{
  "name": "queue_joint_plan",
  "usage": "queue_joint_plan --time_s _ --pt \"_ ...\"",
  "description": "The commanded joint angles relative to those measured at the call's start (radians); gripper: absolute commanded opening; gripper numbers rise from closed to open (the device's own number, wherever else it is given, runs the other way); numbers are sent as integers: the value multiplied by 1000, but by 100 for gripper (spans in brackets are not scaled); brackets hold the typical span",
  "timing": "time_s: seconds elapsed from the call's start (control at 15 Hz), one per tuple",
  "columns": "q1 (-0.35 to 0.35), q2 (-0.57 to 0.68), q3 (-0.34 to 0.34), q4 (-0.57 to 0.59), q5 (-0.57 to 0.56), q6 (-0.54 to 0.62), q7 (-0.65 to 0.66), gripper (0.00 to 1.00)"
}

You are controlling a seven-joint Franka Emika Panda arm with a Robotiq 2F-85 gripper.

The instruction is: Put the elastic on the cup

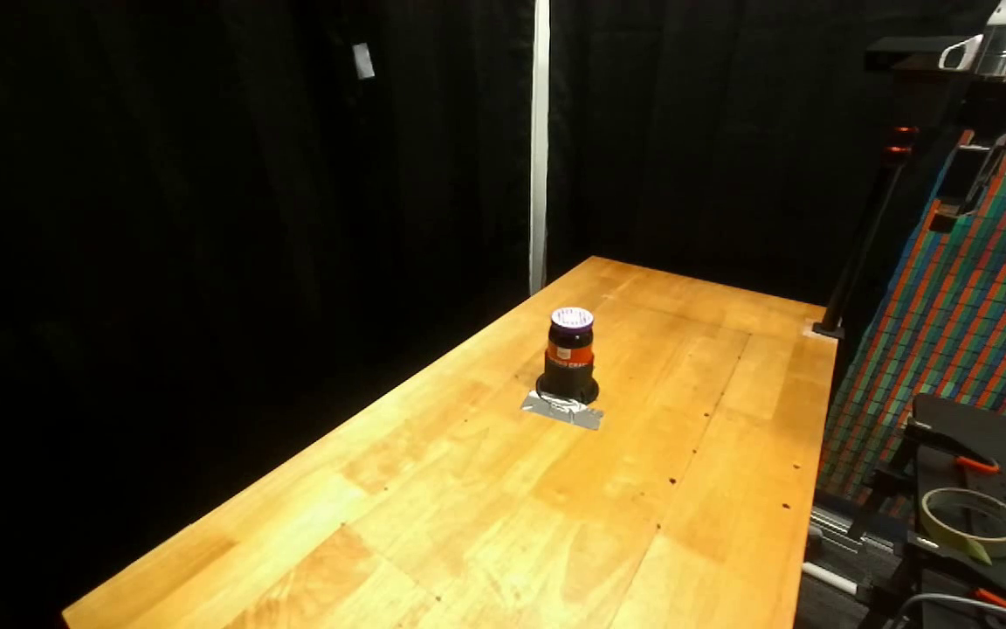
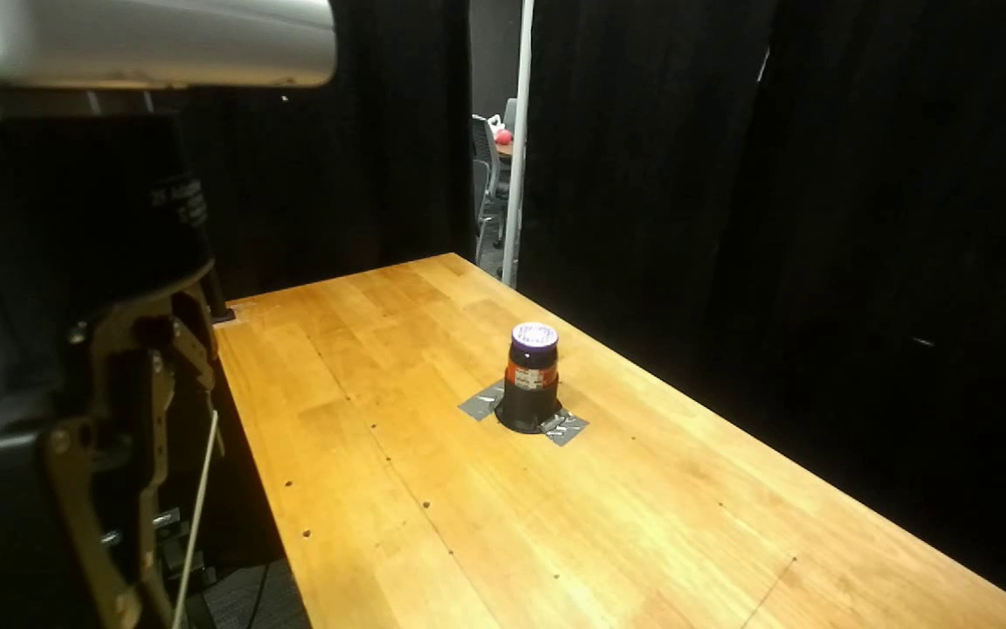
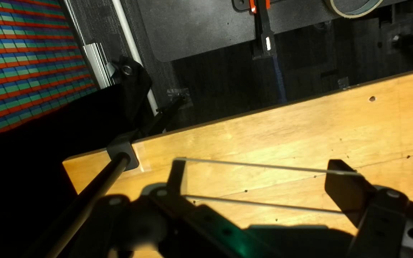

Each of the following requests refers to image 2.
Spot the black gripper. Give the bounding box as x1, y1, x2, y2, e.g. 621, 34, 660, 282
0, 109, 229, 629

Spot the dark upside-down cup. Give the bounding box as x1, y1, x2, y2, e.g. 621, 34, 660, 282
493, 317, 565, 436

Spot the narrow black curtain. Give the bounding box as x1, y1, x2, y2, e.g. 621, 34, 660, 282
175, 0, 474, 302

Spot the white vertical pole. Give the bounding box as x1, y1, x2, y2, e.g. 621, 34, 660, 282
500, 0, 539, 290

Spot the wide black curtain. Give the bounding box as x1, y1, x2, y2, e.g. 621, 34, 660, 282
520, 0, 1006, 615

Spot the black camera stand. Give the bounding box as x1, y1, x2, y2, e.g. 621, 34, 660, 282
205, 290, 241, 328

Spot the grey duct tape piece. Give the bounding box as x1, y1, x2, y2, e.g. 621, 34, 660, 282
459, 382, 509, 425

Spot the grey square base plate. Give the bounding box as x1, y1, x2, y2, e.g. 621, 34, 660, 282
539, 408, 591, 450

